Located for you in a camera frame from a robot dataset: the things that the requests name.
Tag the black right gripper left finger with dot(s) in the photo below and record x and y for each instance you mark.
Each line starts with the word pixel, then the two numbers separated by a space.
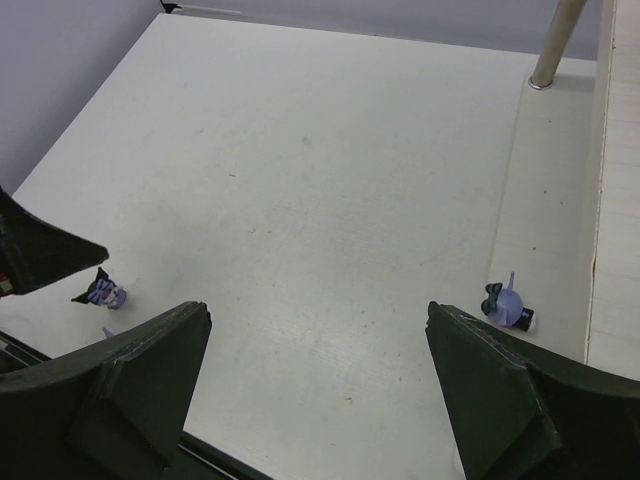
pixel 100 400

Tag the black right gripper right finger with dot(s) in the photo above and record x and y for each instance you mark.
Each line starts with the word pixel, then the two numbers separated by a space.
pixel 519 411

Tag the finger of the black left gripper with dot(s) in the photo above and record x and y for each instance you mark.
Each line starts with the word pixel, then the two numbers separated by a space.
pixel 35 254

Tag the purple black figurine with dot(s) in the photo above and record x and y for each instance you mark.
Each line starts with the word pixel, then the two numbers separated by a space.
pixel 103 291

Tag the white two-tier shelf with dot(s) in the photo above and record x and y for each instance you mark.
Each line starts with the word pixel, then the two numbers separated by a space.
pixel 568 229

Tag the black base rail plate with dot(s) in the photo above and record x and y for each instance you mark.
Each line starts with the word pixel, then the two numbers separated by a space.
pixel 125 450

